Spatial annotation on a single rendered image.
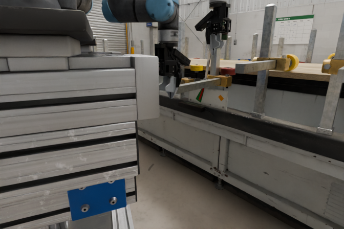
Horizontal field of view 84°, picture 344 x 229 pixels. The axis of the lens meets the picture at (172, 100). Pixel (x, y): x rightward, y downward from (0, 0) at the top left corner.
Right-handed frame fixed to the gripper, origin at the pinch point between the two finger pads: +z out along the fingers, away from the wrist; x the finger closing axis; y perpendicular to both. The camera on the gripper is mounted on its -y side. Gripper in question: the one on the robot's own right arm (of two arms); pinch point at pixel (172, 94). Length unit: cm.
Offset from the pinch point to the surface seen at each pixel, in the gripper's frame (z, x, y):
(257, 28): -97, -277, -724
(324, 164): 26, 48, -36
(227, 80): -2.7, 5.0, -33.5
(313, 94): 3, 37, -55
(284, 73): -6, 25, -50
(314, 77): -6, 37, -50
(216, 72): -6.1, -2.3, -34.7
